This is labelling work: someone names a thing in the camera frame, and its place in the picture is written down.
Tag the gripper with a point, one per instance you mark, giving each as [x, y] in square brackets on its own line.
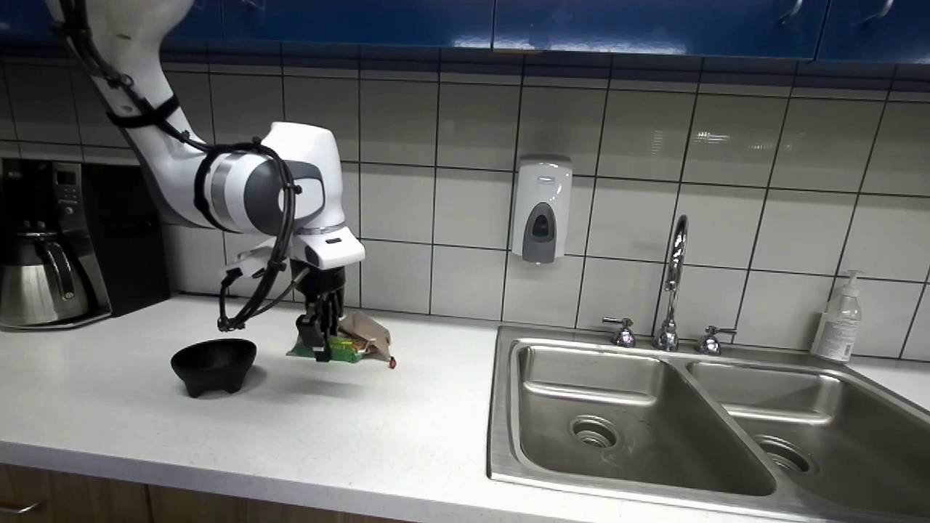
[324, 280]

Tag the green chocolate bar packet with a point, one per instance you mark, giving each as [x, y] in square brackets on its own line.
[341, 351]

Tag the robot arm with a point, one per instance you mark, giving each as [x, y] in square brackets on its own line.
[240, 190]

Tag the black bowl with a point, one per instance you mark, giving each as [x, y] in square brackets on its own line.
[214, 361]

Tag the wooden drawer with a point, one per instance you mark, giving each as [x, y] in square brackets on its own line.
[240, 508]
[80, 494]

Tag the black steel coffee maker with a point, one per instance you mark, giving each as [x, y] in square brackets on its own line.
[116, 240]

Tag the steel coffee carafe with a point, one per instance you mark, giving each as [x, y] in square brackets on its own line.
[33, 283]

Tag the chrome tap lever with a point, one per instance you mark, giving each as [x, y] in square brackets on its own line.
[622, 332]
[710, 340]

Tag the blue cabinet door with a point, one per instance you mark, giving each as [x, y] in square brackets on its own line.
[879, 33]
[356, 20]
[654, 25]

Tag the double steel sink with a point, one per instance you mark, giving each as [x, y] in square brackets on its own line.
[647, 407]

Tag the chrome tap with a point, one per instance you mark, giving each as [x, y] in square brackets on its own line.
[673, 276]

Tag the clear pump bottle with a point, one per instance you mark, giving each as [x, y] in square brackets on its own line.
[837, 323]

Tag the wall soap dispenser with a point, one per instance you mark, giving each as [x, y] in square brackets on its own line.
[541, 211]

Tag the blue wall cabinet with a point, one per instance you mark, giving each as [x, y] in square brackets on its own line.
[581, 25]

